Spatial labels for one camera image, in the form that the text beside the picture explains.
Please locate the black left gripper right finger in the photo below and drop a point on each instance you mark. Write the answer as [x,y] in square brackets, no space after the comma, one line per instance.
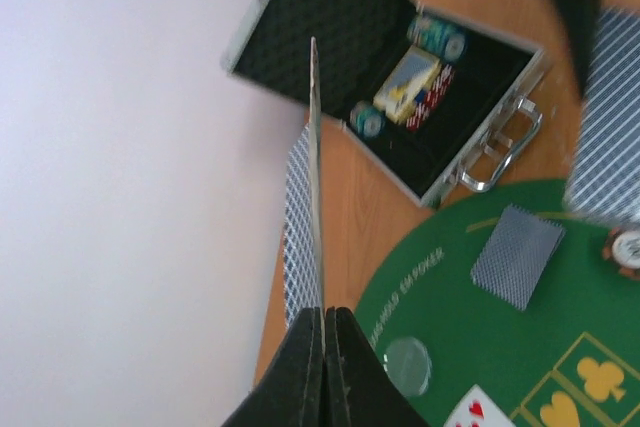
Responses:
[358,391]

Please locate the face-up red hearts card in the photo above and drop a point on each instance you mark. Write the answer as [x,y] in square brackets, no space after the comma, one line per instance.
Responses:
[476,409]

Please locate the blue orange chip stack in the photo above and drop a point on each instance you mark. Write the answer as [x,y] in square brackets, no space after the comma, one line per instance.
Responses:
[366,120]

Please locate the row of red dice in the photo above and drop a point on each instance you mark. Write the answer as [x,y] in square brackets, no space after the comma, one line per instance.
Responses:
[427,101]

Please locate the brown black chip stack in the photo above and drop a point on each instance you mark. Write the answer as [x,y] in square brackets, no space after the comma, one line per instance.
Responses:
[438,37]

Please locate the round green poker mat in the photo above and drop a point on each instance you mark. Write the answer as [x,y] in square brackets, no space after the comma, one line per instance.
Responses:
[570,358]

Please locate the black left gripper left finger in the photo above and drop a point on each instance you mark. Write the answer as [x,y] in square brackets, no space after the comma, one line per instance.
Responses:
[291,390]

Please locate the dealt blue card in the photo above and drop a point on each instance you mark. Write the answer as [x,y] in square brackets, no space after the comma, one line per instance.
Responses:
[516,254]

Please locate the clear acrylic dealer button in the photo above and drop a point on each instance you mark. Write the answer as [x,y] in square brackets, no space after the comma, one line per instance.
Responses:
[408,366]

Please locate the aluminium poker case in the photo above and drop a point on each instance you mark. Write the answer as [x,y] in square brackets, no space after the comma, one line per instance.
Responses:
[478,130]

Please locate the blue card deck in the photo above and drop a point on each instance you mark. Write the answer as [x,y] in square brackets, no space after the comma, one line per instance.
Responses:
[603,184]

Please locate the boxed playing card deck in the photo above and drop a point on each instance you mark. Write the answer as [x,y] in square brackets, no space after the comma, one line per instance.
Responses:
[416,70]

